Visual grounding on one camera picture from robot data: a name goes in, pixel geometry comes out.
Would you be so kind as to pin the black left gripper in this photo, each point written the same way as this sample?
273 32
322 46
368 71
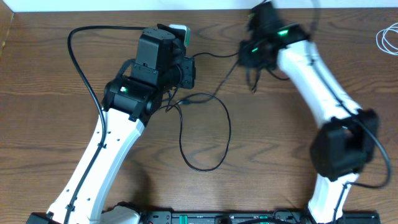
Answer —
189 72

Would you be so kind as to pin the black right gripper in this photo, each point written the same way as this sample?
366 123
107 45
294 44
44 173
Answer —
247 60

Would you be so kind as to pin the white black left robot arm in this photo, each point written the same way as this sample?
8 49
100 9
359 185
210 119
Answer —
130 99

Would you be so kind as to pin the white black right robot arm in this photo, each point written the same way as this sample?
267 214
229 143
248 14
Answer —
347 134

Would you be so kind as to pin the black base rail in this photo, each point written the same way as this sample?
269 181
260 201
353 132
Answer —
236 217

